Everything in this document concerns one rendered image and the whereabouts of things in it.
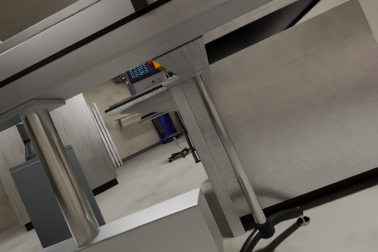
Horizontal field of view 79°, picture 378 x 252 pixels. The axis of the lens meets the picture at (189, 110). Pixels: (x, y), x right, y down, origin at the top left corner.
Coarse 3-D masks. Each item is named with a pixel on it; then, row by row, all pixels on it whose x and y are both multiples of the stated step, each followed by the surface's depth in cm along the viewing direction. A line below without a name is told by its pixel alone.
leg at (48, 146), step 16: (16, 112) 43; (32, 112) 45; (48, 112) 48; (32, 128) 45; (48, 128) 46; (32, 144) 46; (48, 144) 46; (48, 160) 45; (64, 160) 47; (48, 176) 45; (64, 176) 46; (64, 192) 45; (80, 192) 47; (64, 208) 45; (80, 208) 46; (80, 224) 45; (96, 224) 48; (80, 240) 45
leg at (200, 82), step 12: (204, 72) 98; (204, 84) 97; (204, 96) 97; (216, 108) 98; (216, 120) 97; (216, 132) 99; (228, 132) 99; (228, 144) 97; (228, 156) 98; (240, 168) 97; (240, 180) 97; (252, 192) 97; (252, 204) 97; (264, 216) 98
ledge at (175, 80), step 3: (177, 75) 107; (171, 78) 107; (174, 78) 107; (177, 78) 107; (180, 78) 107; (165, 81) 108; (168, 81) 107; (171, 81) 107; (174, 81) 108; (177, 81) 112; (180, 81) 116; (162, 84) 108; (165, 84) 108; (168, 84) 110; (171, 84) 114; (174, 84) 119; (168, 87) 120
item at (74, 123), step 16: (80, 96) 420; (64, 112) 404; (80, 112) 415; (16, 128) 371; (64, 128) 399; (80, 128) 410; (96, 128) 421; (0, 144) 358; (16, 144) 367; (64, 144) 395; (80, 144) 405; (96, 144) 416; (0, 160) 354; (16, 160) 363; (80, 160) 401; (96, 160) 411; (0, 176) 351; (96, 176) 406; (112, 176) 418; (16, 192) 356; (96, 192) 405; (16, 208) 352; (32, 224) 360
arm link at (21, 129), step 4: (16, 124) 108; (20, 124) 108; (20, 128) 108; (24, 128) 108; (20, 132) 108; (24, 132) 108; (20, 136) 110; (24, 136) 108; (28, 136) 108; (24, 140) 108
